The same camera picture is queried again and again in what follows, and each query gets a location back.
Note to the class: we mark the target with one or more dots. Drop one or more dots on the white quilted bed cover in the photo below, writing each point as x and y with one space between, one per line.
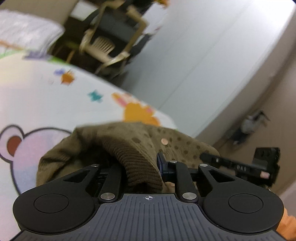
27 30

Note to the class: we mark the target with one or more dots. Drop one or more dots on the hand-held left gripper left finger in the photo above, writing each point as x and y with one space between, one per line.
113 183

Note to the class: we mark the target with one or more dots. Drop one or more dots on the colourful printed blanket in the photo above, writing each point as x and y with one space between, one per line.
57 99

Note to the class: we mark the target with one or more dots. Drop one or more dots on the orange cloth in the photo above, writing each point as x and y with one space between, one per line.
288 227

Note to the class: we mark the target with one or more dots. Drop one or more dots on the grey blurry object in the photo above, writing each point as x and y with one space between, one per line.
251 125

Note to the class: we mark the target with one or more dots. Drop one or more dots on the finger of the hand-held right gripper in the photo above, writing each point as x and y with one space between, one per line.
215 158

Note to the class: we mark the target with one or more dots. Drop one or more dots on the beige and black office chair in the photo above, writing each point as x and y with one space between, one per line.
108 41

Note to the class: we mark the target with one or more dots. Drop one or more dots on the brown polka-dot knit sweater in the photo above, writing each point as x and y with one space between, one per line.
138 139

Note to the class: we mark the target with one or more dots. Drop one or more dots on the white wardrobe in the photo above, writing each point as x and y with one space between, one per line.
196 58

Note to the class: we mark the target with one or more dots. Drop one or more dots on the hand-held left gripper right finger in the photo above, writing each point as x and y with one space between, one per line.
161 166

